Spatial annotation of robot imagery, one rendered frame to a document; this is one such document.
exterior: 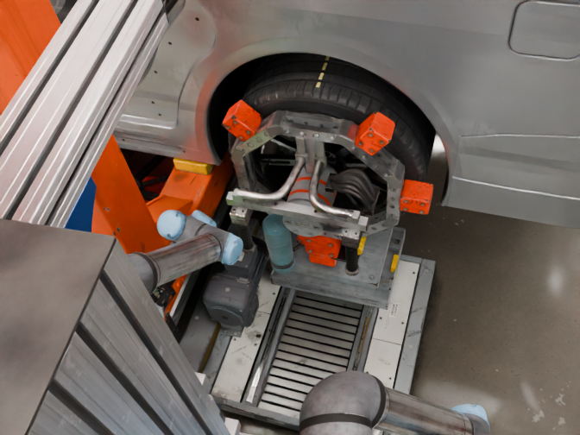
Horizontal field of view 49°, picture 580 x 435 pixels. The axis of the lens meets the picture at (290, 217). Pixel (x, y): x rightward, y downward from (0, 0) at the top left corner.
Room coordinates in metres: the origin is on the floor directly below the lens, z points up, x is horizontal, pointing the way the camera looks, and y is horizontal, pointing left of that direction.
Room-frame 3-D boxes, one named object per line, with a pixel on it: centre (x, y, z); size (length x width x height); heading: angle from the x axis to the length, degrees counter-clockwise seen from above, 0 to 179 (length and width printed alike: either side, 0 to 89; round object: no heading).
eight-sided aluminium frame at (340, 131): (1.27, -0.11, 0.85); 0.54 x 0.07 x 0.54; 65
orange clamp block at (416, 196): (1.14, -0.39, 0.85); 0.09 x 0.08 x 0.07; 65
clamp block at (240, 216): (1.15, 0.13, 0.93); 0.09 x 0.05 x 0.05; 155
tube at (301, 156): (1.20, 0.04, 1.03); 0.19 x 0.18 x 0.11; 155
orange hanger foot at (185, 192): (1.45, 0.37, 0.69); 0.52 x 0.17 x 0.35; 155
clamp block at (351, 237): (1.01, -0.17, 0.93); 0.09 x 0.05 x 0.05; 155
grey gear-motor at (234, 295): (1.31, 0.21, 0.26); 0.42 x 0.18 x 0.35; 155
